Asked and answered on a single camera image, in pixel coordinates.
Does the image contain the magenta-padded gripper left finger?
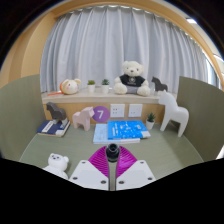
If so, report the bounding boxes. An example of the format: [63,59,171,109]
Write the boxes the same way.
[68,145,110,192]

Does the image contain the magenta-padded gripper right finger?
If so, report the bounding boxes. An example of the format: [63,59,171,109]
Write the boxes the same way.
[115,145,157,191]

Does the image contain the white bear-shaped power strip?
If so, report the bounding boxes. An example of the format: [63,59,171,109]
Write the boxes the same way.
[42,152,70,181]

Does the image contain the bright blue book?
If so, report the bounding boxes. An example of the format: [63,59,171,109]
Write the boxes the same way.
[106,120,152,141]

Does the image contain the small potted plant, white pot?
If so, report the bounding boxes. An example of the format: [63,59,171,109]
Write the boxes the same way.
[100,78,111,95]
[86,79,97,94]
[145,112,157,131]

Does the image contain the pink horse figure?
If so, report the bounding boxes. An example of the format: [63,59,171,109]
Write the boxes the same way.
[72,106,96,132]

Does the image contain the dark blue book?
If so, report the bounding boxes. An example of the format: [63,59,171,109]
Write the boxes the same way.
[36,119,72,138]

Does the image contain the round purple sign disc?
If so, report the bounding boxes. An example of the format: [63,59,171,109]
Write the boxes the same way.
[91,105,111,123]

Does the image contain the dark grey horse figure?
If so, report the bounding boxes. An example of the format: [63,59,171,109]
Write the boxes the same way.
[45,101,69,129]

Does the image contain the large white horse figure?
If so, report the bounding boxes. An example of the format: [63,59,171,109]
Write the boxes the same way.
[157,89,190,138]

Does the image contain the green desk partition panel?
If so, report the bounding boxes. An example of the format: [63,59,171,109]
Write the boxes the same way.
[0,73,48,163]
[175,75,224,163]

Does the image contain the round cream and orange plush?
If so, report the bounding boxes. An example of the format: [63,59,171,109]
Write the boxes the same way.
[59,78,82,96]

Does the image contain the small dark brown horse figure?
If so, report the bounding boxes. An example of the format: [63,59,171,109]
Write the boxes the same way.
[151,76,169,93]

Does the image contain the cream teddy bear, black shirt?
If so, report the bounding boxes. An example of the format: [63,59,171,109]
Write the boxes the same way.
[113,60,152,97]

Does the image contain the light grey curtain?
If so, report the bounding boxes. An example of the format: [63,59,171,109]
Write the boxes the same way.
[39,4,209,94]

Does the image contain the white wall socket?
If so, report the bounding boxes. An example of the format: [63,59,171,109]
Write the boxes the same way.
[110,103,126,119]
[128,103,144,118]

